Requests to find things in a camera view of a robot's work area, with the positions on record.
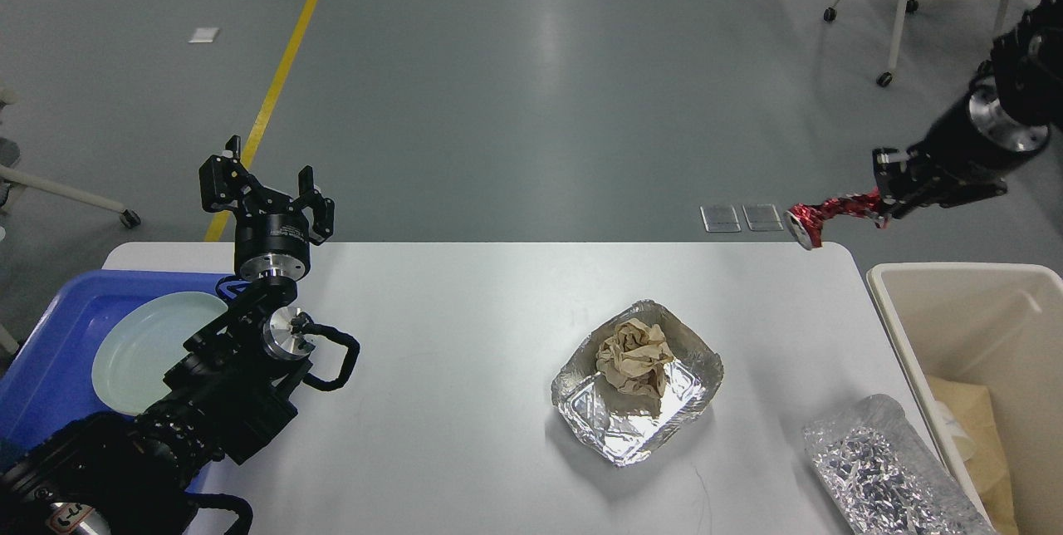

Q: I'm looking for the brown paper bag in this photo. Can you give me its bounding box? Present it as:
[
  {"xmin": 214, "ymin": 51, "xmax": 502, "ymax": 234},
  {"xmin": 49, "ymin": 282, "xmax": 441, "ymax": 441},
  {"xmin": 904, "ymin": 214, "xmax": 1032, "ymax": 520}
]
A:
[{"xmin": 926, "ymin": 375, "xmax": 1020, "ymax": 534}]

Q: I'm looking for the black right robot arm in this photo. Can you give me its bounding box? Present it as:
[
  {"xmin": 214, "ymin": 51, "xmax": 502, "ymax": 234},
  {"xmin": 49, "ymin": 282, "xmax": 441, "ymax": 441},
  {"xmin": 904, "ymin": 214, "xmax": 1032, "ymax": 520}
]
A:
[{"xmin": 873, "ymin": 0, "xmax": 1062, "ymax": 220}]

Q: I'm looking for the crumpled brown paper ball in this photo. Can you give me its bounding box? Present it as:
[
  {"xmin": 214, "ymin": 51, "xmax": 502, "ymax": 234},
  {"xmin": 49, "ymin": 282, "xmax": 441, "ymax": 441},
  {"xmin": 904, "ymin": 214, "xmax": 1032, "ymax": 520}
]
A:
[{"xmin": 595, "ymin": 319, "xmax": 674, "ymax": 400}]

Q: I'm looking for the blue plastic tray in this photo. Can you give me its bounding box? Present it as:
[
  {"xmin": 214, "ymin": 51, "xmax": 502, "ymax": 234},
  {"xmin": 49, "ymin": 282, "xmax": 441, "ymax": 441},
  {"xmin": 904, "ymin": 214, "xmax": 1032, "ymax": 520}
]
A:
[{"xmin": 2, "ymin": 271, "xmax": 220, "ymax": 470}]

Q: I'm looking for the metal floor plate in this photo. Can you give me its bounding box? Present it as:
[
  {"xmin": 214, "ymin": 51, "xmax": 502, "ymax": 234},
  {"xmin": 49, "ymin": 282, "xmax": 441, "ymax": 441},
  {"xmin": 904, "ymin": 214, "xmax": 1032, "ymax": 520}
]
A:
[
  {"xmin": 701, "ymin": 204, "xmax": 742, "ymax": 233},
  {"xmin": 742, "ymin": 204, "xmax": 783, "ymax": 232}
]

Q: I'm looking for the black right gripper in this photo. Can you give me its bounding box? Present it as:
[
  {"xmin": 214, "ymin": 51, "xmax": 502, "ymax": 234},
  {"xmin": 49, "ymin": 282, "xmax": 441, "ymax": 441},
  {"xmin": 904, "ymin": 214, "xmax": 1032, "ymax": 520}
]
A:
[{"xmin": 872, "ymin": 76, "xmax": 1052, "ymax": 222}]

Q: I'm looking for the beige plastic bin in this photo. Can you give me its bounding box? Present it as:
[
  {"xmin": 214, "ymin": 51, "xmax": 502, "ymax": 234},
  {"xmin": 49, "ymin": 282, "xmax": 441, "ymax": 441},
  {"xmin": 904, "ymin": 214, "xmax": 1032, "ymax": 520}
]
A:
[{"xmin": 867, "ymin": 263, "xmax": 1062, "ymax": 534}]

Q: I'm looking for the white chair left background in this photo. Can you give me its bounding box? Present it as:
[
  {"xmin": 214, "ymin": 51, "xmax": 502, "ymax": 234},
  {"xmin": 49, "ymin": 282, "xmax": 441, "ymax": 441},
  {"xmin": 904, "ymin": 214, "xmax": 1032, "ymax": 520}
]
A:
[{"xmin": 1, "ymin": 137, "xmax": 144, "ymax": 229}]

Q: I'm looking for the cream paper cup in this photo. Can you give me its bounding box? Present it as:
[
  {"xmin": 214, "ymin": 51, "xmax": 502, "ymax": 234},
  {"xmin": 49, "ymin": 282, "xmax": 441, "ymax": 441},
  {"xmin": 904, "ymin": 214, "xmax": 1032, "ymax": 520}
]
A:
[{"xmin": 934, "ymin": 400, "xmax": 978, "ymax": 464}]

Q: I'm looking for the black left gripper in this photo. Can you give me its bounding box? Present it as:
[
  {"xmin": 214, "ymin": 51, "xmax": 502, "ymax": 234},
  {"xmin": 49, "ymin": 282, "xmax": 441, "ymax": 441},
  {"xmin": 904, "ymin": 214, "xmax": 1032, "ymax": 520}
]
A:
[{"xmin": 198, "ymin": 135, "xmax": 335, "ymax": 282}]

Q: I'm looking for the crushed red can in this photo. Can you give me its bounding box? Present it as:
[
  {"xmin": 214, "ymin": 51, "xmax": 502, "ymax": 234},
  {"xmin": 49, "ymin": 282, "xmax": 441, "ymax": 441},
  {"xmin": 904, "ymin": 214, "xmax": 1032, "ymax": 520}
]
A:
[{"xmin": 781, "ymin": 189, "xmax": 889, "ymax": 251}]

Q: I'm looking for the aluminium foil tray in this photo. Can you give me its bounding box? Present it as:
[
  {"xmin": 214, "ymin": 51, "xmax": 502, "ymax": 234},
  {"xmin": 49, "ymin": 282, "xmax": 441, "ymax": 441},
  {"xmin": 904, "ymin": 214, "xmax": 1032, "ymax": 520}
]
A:
[{"xmin": 551, "ymin": 300, "xmax": 724, "ymax": 467}]

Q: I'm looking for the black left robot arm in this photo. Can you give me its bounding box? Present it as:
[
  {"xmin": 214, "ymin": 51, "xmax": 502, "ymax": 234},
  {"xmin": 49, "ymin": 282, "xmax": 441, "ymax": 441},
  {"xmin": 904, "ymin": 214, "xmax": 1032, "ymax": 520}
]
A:
[{"xmin": 2, "ymin": 136, "xmax": 360, "ymax": 534}]

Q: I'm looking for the white floor marker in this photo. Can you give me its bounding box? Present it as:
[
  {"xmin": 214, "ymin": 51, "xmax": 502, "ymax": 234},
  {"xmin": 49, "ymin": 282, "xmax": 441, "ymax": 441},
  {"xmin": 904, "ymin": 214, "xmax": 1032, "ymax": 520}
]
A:
[{"xmin": 189, "ymin": 27, "xmax": 220, "ymax": 44}]

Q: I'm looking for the mint green plate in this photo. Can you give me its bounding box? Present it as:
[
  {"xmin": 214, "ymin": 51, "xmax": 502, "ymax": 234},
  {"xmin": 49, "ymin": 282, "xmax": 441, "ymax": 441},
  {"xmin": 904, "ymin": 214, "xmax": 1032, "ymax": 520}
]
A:
[{"xmin": 91, "ymin": 292, "xmax": 227, "ymax": 416}]

